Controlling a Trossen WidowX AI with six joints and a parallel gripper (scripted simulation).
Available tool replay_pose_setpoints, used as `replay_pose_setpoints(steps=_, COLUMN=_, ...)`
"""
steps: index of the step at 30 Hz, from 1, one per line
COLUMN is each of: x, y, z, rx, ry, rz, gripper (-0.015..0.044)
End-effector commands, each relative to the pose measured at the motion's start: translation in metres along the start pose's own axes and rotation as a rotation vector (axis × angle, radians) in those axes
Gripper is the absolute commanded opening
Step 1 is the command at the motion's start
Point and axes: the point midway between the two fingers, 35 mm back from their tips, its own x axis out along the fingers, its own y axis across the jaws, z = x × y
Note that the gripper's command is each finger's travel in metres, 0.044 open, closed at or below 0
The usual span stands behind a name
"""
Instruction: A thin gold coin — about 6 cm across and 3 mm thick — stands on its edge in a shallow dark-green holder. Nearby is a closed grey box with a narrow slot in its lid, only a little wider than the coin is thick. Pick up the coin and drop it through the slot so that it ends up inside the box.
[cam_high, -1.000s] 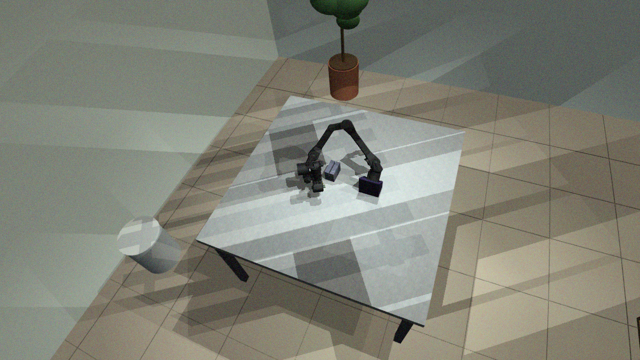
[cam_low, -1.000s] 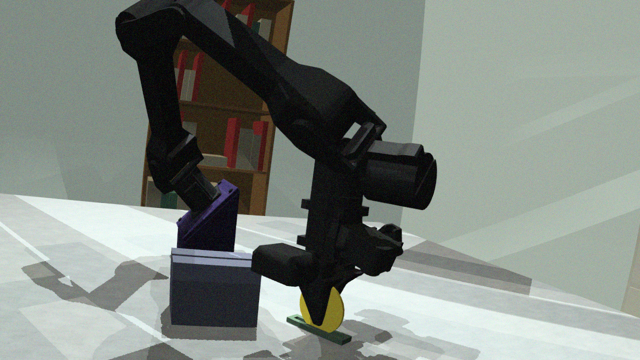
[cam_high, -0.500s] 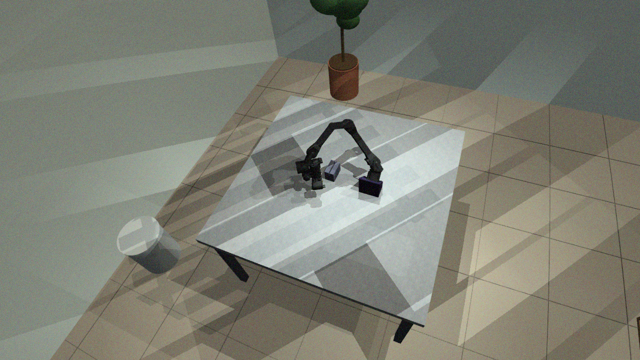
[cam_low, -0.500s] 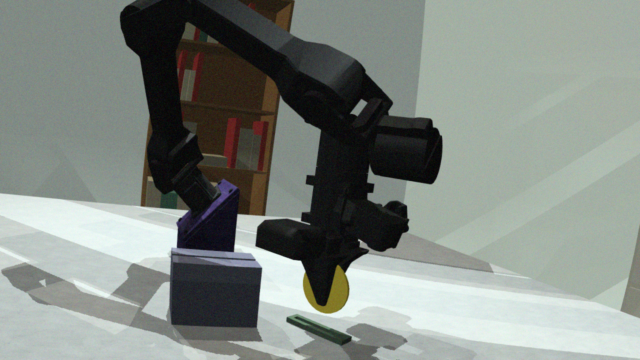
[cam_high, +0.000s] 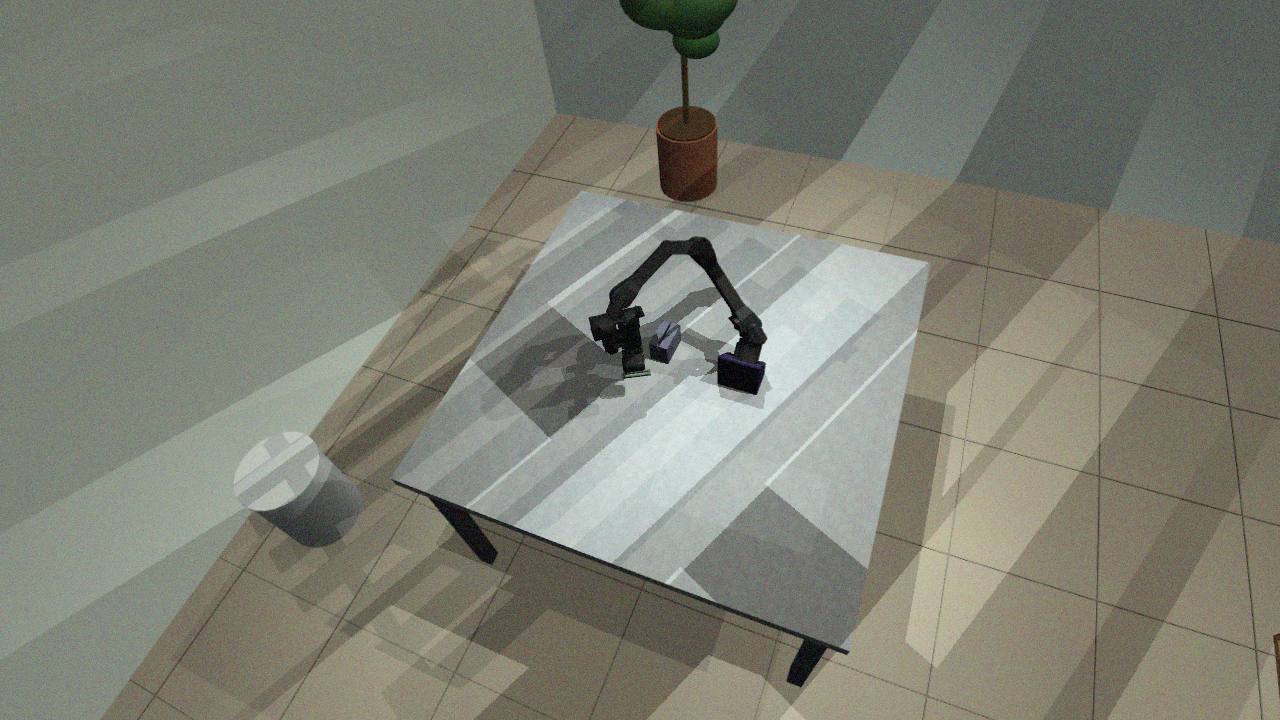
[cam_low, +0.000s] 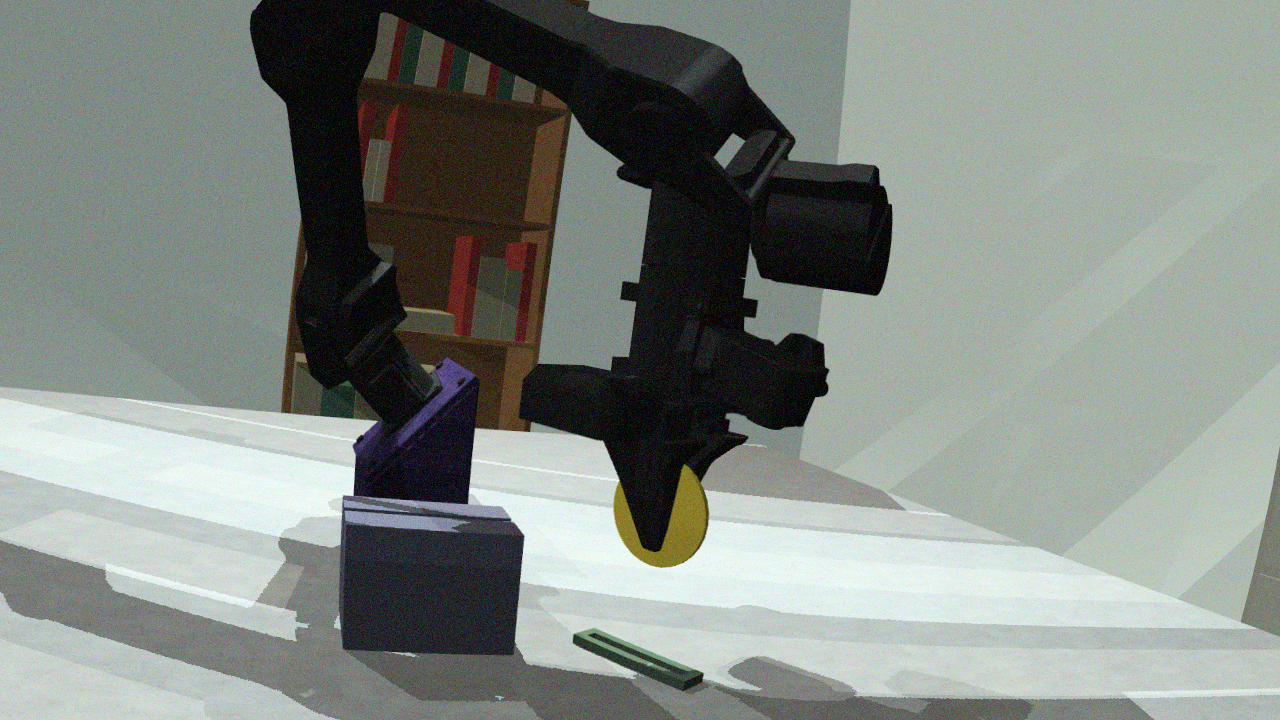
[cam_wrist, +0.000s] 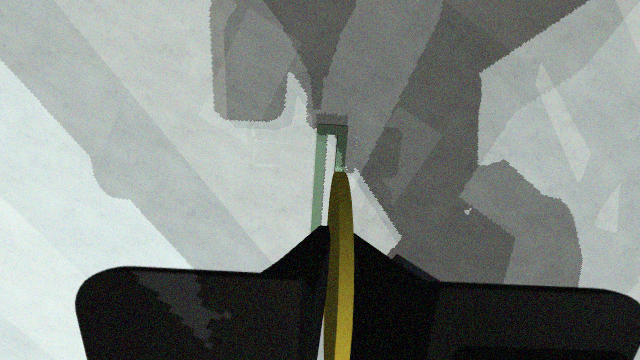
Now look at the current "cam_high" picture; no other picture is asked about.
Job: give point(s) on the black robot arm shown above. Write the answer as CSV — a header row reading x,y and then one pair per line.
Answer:
x,y
749,325

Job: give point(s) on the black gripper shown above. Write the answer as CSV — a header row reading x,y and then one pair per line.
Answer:
x,y
633,358

